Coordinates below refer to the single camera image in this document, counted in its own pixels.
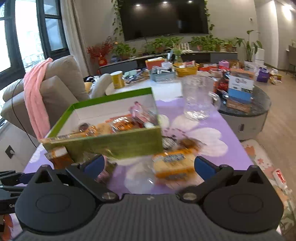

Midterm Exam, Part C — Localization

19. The wall power socket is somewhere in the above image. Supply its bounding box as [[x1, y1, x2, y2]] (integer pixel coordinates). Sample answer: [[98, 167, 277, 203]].
[[5, 145, 15, 159]]

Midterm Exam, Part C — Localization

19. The blue white paper box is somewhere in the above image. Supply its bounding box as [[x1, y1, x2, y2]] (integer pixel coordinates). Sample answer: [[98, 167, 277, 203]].
[[226, 68, 255, 113]]

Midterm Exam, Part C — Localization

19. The green cardboard box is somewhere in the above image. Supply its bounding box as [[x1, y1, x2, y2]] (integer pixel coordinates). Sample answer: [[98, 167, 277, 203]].
[[40, 88, 163, 162]]

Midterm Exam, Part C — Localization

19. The grey recliner sofa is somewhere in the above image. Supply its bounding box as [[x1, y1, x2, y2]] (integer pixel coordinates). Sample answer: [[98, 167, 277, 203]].
[[0, 55, 113, 138]]

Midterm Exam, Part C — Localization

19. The purple gift bag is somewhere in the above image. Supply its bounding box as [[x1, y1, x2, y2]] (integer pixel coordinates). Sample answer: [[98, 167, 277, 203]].
[[256, 67, 270, 83]]

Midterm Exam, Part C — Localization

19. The purple floral tablecloth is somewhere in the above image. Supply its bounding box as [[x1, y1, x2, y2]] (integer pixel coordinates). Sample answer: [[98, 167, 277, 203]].
[[23, 97, 255, 195]]

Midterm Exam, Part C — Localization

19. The tall potted plant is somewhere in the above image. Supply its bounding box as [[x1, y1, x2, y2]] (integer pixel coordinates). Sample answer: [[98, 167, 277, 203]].
[[235, 30, 262, 62]]

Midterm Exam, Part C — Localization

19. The pink white snack packet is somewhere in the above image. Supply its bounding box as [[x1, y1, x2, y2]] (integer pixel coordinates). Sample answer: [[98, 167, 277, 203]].
[[129, 101, 158, 128]]

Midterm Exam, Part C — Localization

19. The blue plastic tray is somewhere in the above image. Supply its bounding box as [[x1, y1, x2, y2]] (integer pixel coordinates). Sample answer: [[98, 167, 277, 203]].
[[149, 69, 176, 82]]

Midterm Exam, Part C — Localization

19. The black wall television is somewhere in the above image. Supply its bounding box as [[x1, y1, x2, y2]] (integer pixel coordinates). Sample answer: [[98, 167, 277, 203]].
[[119, 1, 209, 41]]

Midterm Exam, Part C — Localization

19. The grey tv cabinet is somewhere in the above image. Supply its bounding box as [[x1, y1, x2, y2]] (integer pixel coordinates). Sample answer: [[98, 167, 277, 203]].
[[99, 51, 238, 75]]

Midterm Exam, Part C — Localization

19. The pink towel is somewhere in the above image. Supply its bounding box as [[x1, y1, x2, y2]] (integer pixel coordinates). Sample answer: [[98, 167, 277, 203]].
[[23, 58, 53, 140]]

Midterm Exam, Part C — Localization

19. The yellow woven basket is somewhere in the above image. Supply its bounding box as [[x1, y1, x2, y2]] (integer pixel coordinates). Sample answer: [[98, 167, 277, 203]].
[[173, 63, 200, 78]]

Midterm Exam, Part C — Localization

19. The clear glass pitcher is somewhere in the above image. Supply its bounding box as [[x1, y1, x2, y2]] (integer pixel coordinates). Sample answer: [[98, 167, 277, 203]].
[[182, 75, 221, 121]]

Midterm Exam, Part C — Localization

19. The black power cable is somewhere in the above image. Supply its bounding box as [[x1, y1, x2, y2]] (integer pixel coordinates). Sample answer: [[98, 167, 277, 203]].
[[10, 78, 38, 149]]

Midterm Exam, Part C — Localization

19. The round dark side table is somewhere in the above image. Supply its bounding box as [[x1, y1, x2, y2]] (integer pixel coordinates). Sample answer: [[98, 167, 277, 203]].
[[219, 86, 271, 141]]

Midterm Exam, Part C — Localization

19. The brown tea snack packet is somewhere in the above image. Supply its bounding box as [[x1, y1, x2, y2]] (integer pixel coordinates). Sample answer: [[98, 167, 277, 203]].
[[45, 146, 74, 169]]

